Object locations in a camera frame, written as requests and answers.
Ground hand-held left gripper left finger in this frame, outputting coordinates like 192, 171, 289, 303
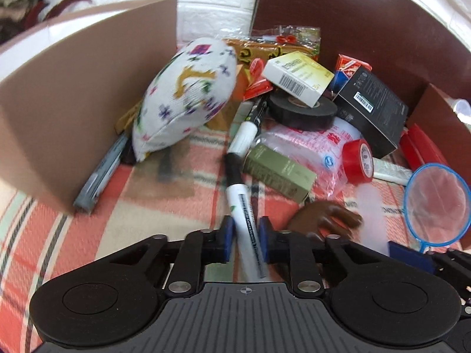
108, 216, 236, 297

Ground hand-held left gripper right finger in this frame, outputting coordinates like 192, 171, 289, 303
258, 217, 396, 297

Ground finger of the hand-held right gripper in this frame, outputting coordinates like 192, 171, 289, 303
388, 241, 471, 297

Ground white marker black cap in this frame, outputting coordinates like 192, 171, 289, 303
224, 152, 268, 279
226, 96, 271, 156

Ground brown cardboard box white inside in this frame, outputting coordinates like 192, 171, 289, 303
0, 0, 179, 212

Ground brown toy hand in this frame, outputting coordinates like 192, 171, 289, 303
287, 202, 365, 287

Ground blue rimmed small net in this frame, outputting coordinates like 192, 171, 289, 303
403, 164, 471, 254

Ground olive green box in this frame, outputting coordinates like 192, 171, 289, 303
243, 144, 318, 204

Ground plaid blanket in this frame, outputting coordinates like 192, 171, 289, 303
0, 125, 471, 353

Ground white ribbed stick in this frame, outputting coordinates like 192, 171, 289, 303
372, 157, 413, 186

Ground clear plastic bag red print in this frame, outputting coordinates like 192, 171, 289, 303
254, 118, 363, 201

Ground red tape roll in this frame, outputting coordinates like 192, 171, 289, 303
342, 139, 375, 185

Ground red plastic case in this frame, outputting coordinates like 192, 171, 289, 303
399, 123, 451, 171

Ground brown paper packet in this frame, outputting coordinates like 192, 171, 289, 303
205, 64, 254, 132

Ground black tape roll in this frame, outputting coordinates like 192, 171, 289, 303
268, 90, 338, 132

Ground grey utility knife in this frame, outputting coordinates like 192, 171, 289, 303
74, 134, 129, 214

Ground small brown cardboard box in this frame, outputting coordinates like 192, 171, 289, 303
405, 84, 471, 162

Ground black rectangular box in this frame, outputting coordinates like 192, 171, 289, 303
334, 67, 410, 159

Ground white printed fabric pouch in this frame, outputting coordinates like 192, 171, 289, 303
132, 38, 238, 162

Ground small red packet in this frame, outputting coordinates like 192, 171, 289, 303
243, 58, 275, 101

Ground white yellow box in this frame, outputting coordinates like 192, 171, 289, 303
263, 51, 335, 108

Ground red card box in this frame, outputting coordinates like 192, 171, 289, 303
333, 54, 373, 92

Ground clear packet red pieces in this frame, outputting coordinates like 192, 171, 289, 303
254, 25, 321, 61

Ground red black feathers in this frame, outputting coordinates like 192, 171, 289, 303
26, 0, 94, 30

